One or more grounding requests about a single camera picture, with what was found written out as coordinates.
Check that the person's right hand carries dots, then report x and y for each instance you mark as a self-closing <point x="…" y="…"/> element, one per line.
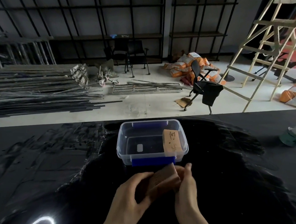
<point x="187" y="201"/>

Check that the person's left hand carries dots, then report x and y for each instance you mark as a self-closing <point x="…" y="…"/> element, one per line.
<point x="122" y="208"/>

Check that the person's right thumb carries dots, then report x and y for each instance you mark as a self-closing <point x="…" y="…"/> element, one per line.
<point x="188" y="178"/>

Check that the person's left thumb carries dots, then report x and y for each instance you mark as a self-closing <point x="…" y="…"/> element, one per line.
<point x="143" y="202"/>

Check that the brown cardboard box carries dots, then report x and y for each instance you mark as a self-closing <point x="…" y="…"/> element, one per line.
<point x="162" y="181"/>

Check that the small tan printed cardboard box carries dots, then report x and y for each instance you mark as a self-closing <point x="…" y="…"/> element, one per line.
<point x="172" y="142"/>

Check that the clear plastic container blue latches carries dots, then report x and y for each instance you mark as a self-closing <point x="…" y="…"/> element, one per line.
<point x="130" y="150"/>

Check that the brown cardboard scrap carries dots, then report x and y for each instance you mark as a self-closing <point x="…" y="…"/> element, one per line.
<point x="182" y="102"/>

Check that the black garment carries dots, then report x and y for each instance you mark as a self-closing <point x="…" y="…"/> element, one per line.
<point x="211" y="92"/>

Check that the black swivel office chair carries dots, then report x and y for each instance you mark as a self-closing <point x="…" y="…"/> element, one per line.
<point x="196" y="72"/>

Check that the green jar with white lid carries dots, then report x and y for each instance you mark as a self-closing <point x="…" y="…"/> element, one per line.
<point x="291" y="137"/>

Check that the pile of orange sacks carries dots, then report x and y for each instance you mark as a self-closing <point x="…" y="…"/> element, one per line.
<point x="182" y="66"/>

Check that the cluster of scaffold caster wheels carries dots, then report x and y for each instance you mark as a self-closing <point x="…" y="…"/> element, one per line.
<point x="104" y="79"/>

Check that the orange and white sack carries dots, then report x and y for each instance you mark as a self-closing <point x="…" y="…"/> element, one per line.
<point x="291" y="96"/>

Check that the grey crumpled sack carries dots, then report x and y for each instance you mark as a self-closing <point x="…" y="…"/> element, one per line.
<point x="107" y="66"/>

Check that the black chair on casters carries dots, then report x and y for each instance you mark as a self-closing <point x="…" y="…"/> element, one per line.
<point x="120" y="50"/>
<point x="136" y="49"/>

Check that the pile of dark metal rods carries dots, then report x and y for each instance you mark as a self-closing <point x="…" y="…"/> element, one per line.
<point x="41" y="102"/>

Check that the narrow black metal shelf rack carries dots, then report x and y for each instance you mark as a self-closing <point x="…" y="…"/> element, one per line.
<point x="198" y="34"/>

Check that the dark office chair with armrests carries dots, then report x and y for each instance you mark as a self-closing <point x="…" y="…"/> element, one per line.
<point x="279" y="65"/>

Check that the blue item on shelf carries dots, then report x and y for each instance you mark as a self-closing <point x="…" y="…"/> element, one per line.
<point x="113" y="36"/>

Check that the wooden step ladder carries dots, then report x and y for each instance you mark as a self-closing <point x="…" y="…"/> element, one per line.
<point x="269" y="38"/>

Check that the stack of grey metal planks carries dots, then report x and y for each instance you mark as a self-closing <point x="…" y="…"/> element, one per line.
<point x="35" y="77"/>

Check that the wide black metal shelf rack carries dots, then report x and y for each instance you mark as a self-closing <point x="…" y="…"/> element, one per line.
<point x="87" y="37"/>

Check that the grey metal scaffold frames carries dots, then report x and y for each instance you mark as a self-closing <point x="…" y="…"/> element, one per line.
<point x="22" y="52"/>

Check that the flat metal ladder frame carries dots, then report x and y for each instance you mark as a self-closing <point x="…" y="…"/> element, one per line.
<point x="144" y="87"/>

